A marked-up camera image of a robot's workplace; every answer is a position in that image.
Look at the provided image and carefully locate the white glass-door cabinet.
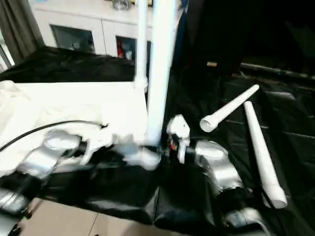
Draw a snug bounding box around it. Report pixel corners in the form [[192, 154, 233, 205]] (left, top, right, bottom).
[[27, 0, 184, 62]]

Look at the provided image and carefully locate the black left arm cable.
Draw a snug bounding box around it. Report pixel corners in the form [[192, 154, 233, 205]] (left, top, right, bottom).
[[0, 119, 109, 152]]

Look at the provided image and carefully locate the grey curtain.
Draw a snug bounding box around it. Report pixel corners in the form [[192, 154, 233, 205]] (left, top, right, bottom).
[[0, 0, 45, 64]]

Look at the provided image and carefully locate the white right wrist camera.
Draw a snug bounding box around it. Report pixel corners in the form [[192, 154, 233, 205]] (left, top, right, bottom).
[[166, 114, 191, 164]]

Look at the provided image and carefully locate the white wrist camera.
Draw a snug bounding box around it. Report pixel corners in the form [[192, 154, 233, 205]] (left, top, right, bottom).
[[79, 123, 124, 165], [166, 114, 191, 164]]

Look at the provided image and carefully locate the white plastic table leg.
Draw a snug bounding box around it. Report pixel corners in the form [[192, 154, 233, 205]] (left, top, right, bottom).
[[145, 0, 178, 147], [244, 101, 288, 209], [134, 0, 149, 93], [199, 84, 260, 133]]

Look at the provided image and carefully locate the white plastic table top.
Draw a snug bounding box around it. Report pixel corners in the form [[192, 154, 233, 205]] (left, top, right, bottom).
[[0, 80, 162, 177]]

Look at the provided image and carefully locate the black backdrop cloth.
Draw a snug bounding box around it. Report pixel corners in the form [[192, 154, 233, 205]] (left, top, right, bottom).
[[172, 0, 315, 74]]

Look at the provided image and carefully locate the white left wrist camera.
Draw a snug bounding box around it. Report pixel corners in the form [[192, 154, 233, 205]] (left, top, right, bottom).
[[79, 123, 124, 165]]

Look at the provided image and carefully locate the black work mat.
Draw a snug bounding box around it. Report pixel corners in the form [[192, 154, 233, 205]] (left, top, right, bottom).
[[0, 45, 315, 236]]

